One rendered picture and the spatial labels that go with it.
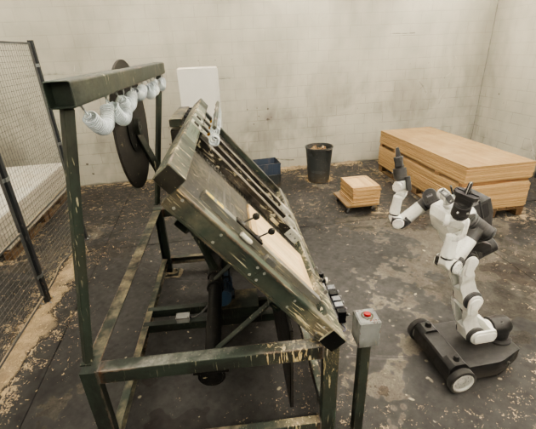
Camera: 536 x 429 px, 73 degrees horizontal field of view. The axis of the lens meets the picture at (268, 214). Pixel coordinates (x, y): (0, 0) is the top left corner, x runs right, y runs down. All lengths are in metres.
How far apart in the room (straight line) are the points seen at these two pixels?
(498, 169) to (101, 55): 6.38
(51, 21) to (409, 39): 6.30
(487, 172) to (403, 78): 3.28
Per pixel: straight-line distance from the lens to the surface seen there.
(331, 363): 2.22
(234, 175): 2.56
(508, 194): 5.95
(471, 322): 3.12
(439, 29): 8.46
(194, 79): 5.70
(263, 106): 7.25
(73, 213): 1.72
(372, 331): 2.13
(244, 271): 1.73
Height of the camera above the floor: 2.28
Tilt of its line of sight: 25 degrees down
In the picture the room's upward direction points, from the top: 2 degrees counter-clockwise
